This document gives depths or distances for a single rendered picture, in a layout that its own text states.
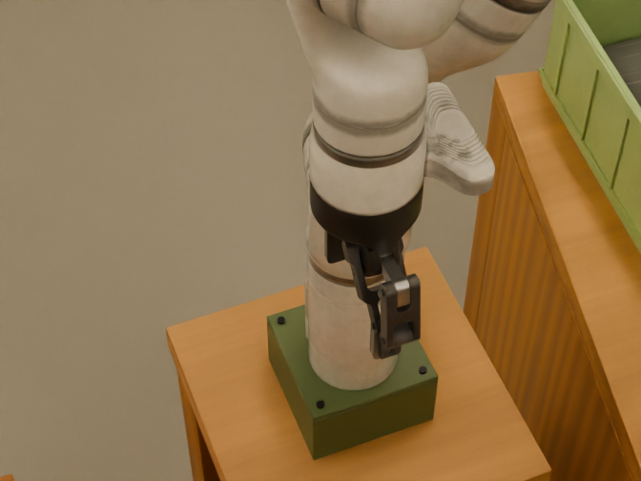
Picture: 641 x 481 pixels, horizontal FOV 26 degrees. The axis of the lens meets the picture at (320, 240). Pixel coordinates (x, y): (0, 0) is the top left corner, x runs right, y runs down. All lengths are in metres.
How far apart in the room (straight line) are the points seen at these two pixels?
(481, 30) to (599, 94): 0.67
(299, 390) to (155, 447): 1.08
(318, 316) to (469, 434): 0.25
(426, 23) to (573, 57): 1.04
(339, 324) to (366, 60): 0.54
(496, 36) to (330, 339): 0.40
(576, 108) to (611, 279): 0.24
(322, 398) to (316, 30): 0.66
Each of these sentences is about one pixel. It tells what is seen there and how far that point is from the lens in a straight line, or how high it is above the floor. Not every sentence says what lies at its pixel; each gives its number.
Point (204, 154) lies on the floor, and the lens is 2.87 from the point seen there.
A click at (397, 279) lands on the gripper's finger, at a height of 1.40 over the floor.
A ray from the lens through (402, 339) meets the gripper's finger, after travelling 0.94.
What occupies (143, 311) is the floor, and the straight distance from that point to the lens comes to 2.63.
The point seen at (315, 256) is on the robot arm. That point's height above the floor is 1.14.
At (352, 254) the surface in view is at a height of 1.38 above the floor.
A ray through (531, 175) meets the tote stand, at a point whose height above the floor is 0.79.
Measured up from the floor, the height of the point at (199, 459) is 0.67.
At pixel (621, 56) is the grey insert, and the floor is 0.85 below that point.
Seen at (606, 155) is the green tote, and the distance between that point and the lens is 1.75.
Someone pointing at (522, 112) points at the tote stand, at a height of 0.79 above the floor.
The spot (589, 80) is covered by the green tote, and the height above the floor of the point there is 0.91.
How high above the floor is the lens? 2.12
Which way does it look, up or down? 51 degrees down
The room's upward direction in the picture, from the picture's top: straight up
